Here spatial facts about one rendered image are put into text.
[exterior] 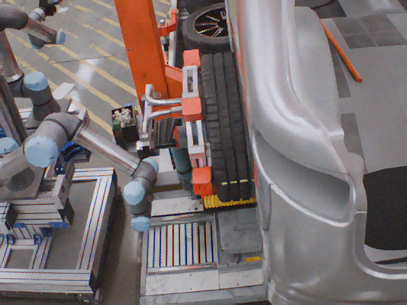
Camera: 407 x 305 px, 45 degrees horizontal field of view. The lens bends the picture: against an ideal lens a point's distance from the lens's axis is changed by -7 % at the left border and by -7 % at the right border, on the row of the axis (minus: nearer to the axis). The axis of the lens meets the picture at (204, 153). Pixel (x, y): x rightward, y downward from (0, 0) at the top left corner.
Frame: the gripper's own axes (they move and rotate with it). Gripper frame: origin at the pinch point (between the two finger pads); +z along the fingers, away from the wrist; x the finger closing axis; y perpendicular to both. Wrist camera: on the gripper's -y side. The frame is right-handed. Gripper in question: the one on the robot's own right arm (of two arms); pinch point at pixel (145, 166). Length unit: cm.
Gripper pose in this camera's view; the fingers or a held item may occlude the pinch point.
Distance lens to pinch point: 226.3
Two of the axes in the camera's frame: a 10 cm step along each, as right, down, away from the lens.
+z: -0.3, -6.7, 7.4
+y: -1.3, -7.3, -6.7
